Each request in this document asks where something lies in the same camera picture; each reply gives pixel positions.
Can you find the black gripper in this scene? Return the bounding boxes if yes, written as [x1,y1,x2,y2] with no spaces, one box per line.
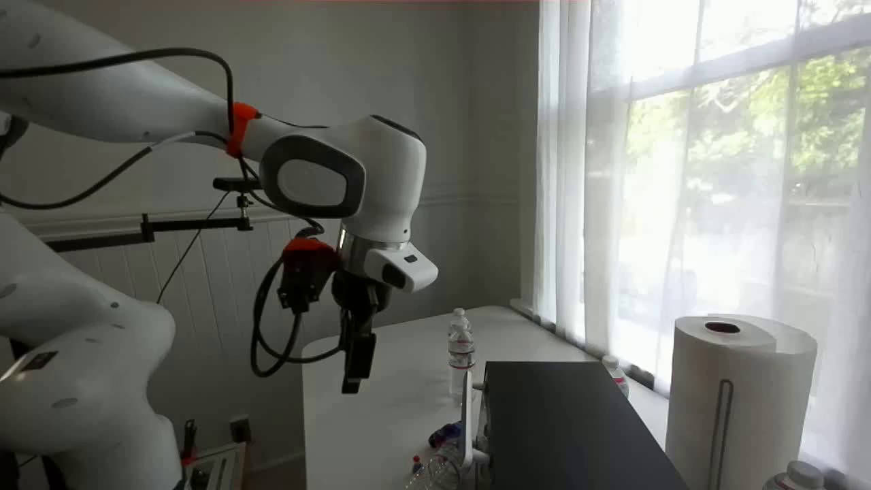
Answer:
[329,266,391,396]

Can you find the white paper towel roll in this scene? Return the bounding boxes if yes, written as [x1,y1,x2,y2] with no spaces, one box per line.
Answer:
[663,313,820,490]

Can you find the metal paper towel holder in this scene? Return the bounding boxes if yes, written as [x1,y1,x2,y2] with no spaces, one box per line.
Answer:
[707,372,735,490]

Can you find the blue toy car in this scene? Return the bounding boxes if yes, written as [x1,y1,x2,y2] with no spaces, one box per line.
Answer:
[428,418,467,455]

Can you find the grey round container lid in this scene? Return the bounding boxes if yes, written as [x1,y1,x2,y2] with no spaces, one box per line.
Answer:
[761,458,853,490]

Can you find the full labelled water bottle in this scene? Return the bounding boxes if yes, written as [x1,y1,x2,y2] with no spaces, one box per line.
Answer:
[602,353,631,396]
[447,305,477,405]

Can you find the large glass window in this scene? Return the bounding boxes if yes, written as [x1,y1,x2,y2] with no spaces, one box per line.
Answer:
[587,0,871,437]

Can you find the black mounting bar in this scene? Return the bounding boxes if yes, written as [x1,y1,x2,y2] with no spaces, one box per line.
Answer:
[40,210,259,256]

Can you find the red black wrist mount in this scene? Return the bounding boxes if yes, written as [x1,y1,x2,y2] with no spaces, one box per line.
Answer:
[274,229,349,315]

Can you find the white sheer curtain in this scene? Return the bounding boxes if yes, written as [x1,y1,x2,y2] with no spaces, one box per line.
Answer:
[531,0,871,484]

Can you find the black toaster oven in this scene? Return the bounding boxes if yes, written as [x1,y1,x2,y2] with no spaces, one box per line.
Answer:
[461,358,691,490]

